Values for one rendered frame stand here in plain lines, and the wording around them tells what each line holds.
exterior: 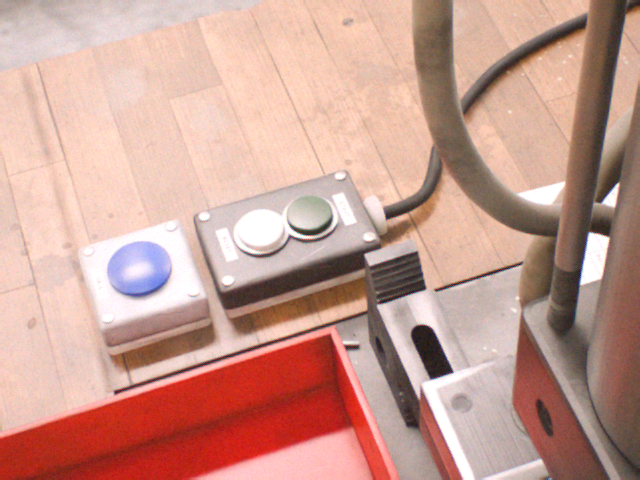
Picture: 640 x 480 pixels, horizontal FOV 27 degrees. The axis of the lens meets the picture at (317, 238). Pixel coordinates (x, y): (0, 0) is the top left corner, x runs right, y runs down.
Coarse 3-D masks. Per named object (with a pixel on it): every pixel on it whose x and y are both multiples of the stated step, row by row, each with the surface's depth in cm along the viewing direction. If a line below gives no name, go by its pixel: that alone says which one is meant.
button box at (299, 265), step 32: (544, 32) 96; (512, 64) 95; (288, 192) 85; (320, 192) 85; (352, 192) 85; (416, 192) 87; (224, 224) 84; (352, 224) 83; (384, 224) 85; (224, 256) 82; (256, 256) 82; (288, 256) 82; (320, 256) 82; (352, 256) 82; (224, 288) 81; (256, 288) 82; (288, 288) 83; (320, 288) 84
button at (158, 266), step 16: (112, 256) 82; (128, 256) 82; (144, 256) 82; (160, 256) 82; (112, 272) 81; (128, 272) 81; (144, 272) 81; (160, 272) 81; (128, 288) 81; (144, 288) 81; (160, 288) 81
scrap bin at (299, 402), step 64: (192, 384) 74; (256, 384) 76; (320, 384) 79; (0, 448) 73; (64, 448) 75; (128, 448) 77; (192, 448) 77; (256, 448) 77; (320, 448) 77; (384, 448) 70
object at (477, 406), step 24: (504, 360) 52; (432, 384) 51; (456, 384) 51; (480, 384) 51; (504, 384) 51; (432, 408) 51; (456, 408) 51; (480, 408) 51; (504, 408) 51; (432, 432) 52; (456, 432) 50; (480, 432) 50; (504, 432) 50; (432, 456) 53; (456, 456) 50; (480, 456) 49; (504, 456) 49; (528, 456) 49
